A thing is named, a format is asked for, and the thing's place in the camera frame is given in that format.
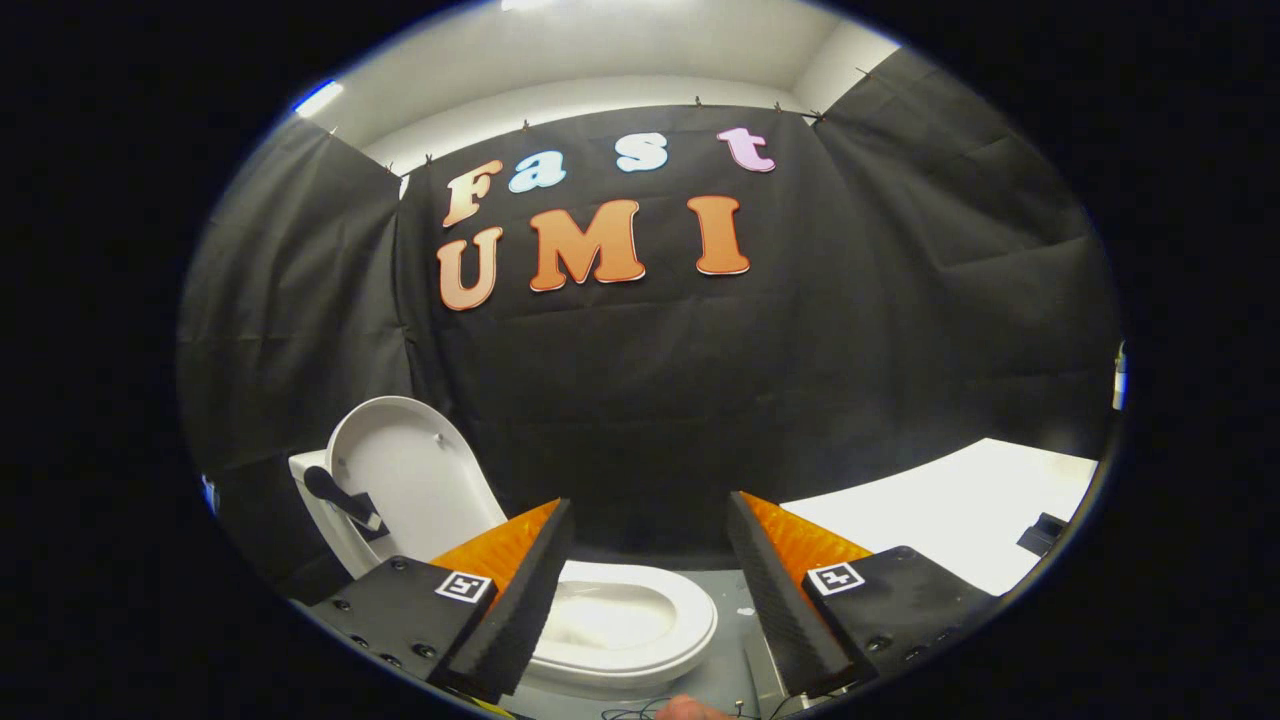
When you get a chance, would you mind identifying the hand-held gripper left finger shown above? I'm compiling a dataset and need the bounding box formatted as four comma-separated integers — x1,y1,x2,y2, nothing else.
300,498,578,706

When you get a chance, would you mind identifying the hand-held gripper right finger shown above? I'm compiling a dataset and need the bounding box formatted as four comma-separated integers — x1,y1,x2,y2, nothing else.
725,490,1001,701

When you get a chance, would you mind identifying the white toilet lid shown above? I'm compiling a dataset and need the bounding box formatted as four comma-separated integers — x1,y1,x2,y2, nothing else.
325,396,509,561

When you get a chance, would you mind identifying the black lid handle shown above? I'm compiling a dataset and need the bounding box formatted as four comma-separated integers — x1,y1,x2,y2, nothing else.
303,465,387,531

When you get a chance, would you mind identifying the white toilet body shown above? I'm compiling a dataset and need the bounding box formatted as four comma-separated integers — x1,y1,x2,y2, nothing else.
288,450,719,696

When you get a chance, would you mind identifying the white drawer cabinet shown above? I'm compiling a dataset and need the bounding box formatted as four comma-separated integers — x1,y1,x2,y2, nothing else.
740,438,1099,701

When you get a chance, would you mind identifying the black backdrop cloth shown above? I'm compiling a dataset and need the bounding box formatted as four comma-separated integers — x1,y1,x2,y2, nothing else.
178,45,1121,601

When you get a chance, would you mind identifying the small black object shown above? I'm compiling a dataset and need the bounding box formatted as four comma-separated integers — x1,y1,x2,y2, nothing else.
1018,512,1069,557

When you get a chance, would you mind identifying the ceiling light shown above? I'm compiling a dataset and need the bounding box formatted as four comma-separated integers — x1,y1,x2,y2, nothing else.
293,80,345,117

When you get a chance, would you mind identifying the black floor cable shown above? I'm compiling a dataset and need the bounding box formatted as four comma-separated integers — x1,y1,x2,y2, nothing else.
600,700,791,720

